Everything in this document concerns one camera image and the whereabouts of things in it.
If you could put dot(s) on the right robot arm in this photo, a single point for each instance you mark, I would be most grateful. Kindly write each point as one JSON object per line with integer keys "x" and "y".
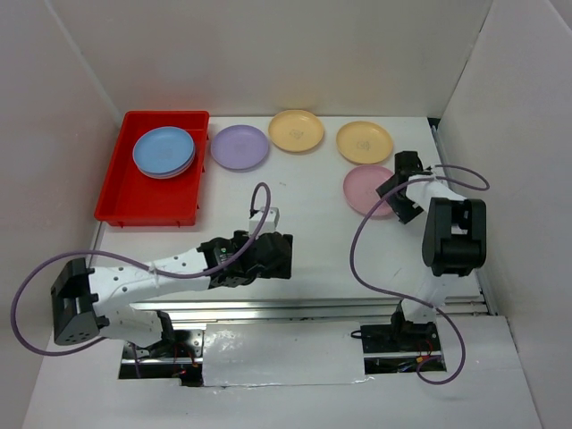
{"x": 453, "y": 244}

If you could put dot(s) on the pink plate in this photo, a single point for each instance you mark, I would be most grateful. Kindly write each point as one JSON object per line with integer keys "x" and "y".
{"x": 360, "y": 185}

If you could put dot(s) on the yellow plate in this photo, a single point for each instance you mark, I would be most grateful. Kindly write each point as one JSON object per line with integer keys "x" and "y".
{"x": 296, "y": 131}
{"x": 362, "y": 142}

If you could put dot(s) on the yellow plate back centre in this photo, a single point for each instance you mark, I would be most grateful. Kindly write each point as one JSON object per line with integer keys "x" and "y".
{"x": 296, "y": 131}

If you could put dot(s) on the blue plate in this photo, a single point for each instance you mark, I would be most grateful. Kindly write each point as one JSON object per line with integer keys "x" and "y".
{"x": 165, "y": 141}
{"x": 163, "y": 167}

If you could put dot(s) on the purple plate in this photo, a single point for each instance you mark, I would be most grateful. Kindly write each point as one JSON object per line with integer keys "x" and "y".
{"x": 164, "y": 177}
{"x": 239, "y": 147}

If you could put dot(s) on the red plastic bin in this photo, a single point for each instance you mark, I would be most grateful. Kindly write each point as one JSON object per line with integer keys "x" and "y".
{"x": 129, "y": 198}

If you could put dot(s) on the white taped cover panel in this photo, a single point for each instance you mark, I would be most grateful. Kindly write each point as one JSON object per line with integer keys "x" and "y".
{"x": 282, "y": 354}

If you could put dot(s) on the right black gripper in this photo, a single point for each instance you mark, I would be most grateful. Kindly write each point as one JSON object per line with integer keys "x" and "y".
{"x": 406, "y": 212}

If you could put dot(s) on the yellow plate back right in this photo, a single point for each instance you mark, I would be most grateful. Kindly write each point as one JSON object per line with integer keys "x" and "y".
{"x": 362, "y": 142}

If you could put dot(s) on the aluminium rail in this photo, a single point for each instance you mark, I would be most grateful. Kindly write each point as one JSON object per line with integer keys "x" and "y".
{"x": 253, "y": 311}

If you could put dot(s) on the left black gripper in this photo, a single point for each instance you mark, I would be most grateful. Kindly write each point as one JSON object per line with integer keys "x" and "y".
{"x": 282, "y": 270}

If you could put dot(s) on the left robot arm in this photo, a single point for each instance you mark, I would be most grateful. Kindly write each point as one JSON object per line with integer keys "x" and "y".
{"x": 99, "y": 302}

